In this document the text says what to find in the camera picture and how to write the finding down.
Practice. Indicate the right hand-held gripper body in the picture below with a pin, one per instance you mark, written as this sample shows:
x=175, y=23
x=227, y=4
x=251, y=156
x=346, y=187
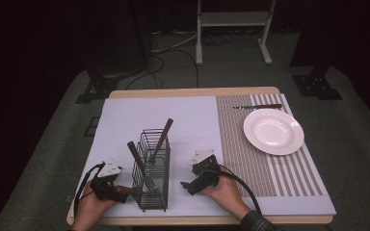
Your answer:
x=205, y=171

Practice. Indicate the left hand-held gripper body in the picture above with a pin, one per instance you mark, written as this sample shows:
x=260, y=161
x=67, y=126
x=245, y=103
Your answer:
x=106, y=184

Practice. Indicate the person's left hand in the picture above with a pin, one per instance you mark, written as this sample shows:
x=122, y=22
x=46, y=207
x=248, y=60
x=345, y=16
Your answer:
x=90, y=208

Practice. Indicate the person's right hand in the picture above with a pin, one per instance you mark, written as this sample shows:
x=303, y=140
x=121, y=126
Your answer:
x=226, y=195

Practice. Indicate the striped placemat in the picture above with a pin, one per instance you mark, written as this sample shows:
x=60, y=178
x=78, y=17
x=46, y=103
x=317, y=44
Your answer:
x=237, y=166

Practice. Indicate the white table mat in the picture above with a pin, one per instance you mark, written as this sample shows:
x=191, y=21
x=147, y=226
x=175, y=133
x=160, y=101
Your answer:
x=189, y=112

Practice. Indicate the white round plate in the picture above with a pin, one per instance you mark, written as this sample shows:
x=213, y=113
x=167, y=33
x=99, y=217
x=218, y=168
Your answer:
x=273, y=131

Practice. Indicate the wooden table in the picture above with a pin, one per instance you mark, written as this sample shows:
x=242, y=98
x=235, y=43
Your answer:
x=173, y=93

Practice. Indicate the black stand base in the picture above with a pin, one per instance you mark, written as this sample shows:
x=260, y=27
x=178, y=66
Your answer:
x=98, y=86
x=316, y=85

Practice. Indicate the white metal stand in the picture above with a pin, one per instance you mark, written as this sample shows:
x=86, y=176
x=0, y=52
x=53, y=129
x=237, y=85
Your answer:
x=231, y=18

